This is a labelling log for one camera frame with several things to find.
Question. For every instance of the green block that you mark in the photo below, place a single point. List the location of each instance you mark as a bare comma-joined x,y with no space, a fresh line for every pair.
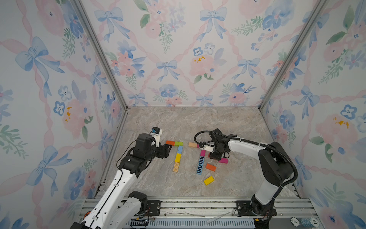
178,143

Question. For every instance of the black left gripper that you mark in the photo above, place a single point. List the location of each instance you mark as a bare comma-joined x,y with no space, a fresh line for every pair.
162,149

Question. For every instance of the blue slotted block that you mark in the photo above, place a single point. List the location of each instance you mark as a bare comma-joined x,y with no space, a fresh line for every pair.
201,160
199,169

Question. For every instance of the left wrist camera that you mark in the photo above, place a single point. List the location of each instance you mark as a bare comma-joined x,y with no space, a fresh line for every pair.
156,134

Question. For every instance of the yellow block front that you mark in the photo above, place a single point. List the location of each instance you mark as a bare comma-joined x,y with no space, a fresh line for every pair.
209,180

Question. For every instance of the yellow block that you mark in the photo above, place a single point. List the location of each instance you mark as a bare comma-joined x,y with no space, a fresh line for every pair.
209,180
178,158

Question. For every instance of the tan wooden block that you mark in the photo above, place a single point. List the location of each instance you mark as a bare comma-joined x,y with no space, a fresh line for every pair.
193,145

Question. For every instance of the light blue block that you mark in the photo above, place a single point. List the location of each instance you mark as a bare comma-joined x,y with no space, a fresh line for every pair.
180,150

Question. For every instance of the aluminium right corner post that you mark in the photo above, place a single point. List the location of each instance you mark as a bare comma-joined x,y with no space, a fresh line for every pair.
305,31

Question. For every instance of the aluminium corner post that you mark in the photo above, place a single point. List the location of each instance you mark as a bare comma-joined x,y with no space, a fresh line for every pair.
305,31
81,13

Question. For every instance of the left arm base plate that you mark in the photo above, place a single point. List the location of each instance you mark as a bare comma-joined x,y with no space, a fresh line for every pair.
150,207

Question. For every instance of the aluminium left corner post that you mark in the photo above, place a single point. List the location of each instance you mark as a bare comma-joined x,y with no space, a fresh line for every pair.
81,13

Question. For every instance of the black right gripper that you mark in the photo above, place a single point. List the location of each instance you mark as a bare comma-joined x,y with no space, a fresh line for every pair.
214,156

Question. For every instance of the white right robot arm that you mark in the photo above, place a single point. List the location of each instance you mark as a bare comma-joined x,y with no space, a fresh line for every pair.
277,168

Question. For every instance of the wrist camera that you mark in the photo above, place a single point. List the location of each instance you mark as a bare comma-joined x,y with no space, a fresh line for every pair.
207,147
156,134

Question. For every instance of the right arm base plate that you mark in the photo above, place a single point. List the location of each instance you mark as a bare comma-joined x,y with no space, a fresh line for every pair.
250,208

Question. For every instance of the striped natural wood block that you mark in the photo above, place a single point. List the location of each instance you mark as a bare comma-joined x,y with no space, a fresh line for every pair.
176,167

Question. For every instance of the orange block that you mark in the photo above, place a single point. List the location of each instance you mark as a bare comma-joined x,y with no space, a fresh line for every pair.
211,167
172,143

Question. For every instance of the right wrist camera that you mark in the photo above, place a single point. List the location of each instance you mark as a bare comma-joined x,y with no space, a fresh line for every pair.
207,147

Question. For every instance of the white gear parts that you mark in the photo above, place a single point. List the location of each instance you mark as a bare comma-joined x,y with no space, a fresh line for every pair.
305,222

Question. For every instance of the aluminium front rail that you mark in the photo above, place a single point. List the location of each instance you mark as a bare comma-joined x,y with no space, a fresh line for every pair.
214,213

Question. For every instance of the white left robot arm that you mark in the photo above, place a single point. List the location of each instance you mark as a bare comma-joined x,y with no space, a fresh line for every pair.
111,212

